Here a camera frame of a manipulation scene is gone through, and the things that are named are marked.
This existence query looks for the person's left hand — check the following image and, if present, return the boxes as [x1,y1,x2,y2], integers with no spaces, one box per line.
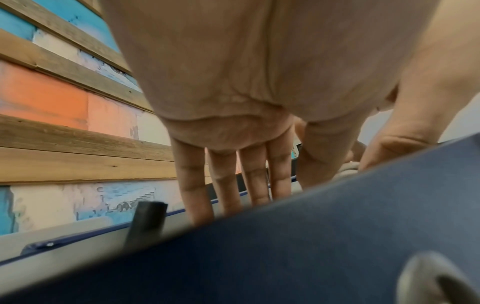
[99,0,441,228]

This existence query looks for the person's right hand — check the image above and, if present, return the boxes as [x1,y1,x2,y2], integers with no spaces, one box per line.
[346,0,480,172]

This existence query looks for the navy blue drawer unit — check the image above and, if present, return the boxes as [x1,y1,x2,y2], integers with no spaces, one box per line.
[0,133,480,304]

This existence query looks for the colourful wall painting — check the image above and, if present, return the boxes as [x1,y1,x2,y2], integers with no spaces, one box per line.
[0,0,271,237]

